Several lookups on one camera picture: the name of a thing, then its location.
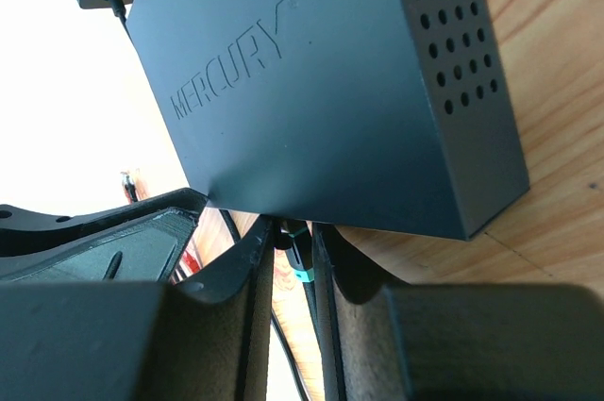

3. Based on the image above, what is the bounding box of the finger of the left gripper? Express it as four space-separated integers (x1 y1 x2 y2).
1 188 208 281

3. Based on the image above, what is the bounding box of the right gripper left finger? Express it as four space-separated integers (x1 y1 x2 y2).
136 216 274 400

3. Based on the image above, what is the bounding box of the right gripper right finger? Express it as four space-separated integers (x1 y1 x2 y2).
312 224 407 400

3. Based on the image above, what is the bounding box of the black ethernet cable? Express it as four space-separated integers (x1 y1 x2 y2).
120 171 141 204

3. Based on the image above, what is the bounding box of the red ethernet cable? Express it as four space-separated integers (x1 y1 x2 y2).
174 249 202 284

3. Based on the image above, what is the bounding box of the black cable with teal plug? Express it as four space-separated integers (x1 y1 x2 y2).
273 219 322 326

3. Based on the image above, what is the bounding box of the black adapter power cord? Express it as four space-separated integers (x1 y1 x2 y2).
219 209 310 401

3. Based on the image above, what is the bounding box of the black network switch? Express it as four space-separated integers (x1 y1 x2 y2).
128 0 529 240

